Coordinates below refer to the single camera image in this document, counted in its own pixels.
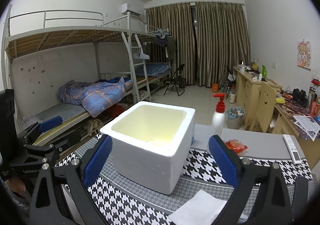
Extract orange floor box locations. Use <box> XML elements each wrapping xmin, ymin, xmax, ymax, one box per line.
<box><xmin>212</xmin><ymin>83</ymin><xmax>219</xmax><ymax>93</ymax></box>

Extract white paper tissue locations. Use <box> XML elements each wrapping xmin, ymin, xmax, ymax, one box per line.
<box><xmin>168</xmin><ymin>190</ymin><xmax>227</xmax><ymax>225</ymax></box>

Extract white foam box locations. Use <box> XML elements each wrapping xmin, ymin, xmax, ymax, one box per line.
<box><xmin>100</xmin><ymin>101</ymin><xmax>195</xmax><ymax>195</ymax></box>

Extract white pump lotion bottle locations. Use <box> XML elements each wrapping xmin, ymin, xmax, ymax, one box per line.
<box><xmin>212</xmin><ymin>93</ymin><xmax>226</xmax><ymax>137</ymax></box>

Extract white remote control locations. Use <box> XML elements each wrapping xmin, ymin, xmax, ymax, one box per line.
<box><xmin>283</xmin><ymin>134</ymin><xmax>302</xmax><ymax>165</ymax></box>

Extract red snack packet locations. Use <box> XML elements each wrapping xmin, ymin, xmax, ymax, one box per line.
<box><xmin>225</xmin><ymin>139</ymin><xmax>247</xmax><ymax>153</ymax></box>

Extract houndstooth table cloth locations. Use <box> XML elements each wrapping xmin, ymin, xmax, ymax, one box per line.
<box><xmin>56</xmin><ymin>134</ymin><xmax>315</xmax><ymax>224</ymax></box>

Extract black headphones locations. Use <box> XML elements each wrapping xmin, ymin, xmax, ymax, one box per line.
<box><xmin>292</xmin><ymin>88</ymin><xmax>308</xmax><ymax>107</ymax></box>

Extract grey waste bin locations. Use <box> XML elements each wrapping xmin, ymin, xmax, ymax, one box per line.
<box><xmin>227</xmin><ymin>108</ymin><xmax>245</xmax><ymax>129</ymax></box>

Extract white air conditioner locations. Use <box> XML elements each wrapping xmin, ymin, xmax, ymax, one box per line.
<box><xmin>121</xmin><ymin>3</ymin><xmax>142</xmax><ymax>17</ymax></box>

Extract brown curtains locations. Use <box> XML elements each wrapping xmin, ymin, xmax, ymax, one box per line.
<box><xmin>146</xmin><ymin>2</ymin><xmax>251</xmax><ymax>88</ymax></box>

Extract wooden desk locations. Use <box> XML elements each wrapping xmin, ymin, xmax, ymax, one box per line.
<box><xmin>233</xmin><ymin>67</ymin><xmax>319</xmax><ymax>167</ymax></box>

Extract white metal bunk bed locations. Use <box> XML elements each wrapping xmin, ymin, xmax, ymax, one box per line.
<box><xmin>1</xmin><ymin>10</ymin><xmax>171</xmax><ymax>146</ymax></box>

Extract blue plaid blanket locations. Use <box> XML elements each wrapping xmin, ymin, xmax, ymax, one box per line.
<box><xmin>57</xmin><ymin>77</ymin><xmax>133</xmax><ymax>118</ymax></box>

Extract anime girl wall picture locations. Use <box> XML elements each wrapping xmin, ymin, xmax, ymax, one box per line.
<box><xmin>297</xmin><ymin>39</ymin><xmax>311</xmax><ymax>70</ymax></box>

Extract printed paper sheet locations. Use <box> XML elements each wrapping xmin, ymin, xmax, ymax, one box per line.
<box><xmin>293</xmin><ymin>115</ymin><xmax>319</xmax><ymax>141</ymax></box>

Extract person's left hand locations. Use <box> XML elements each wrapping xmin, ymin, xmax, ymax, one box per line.
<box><xmin>5</xmin><ymin>177</ymin><xmax>30</xmax><ymax>199</ymax></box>

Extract wooden smiley chair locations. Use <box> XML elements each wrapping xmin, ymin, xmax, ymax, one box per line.
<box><xmin>249</xmin><ymin>82</ymin><xmax>277</xmax><ymax>133</ymax></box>

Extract black folding chair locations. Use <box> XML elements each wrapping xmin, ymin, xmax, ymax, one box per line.
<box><xmin>163</xmin><ymin>64</ymin><xmax>185</xmax><ymax>96</ymax></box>

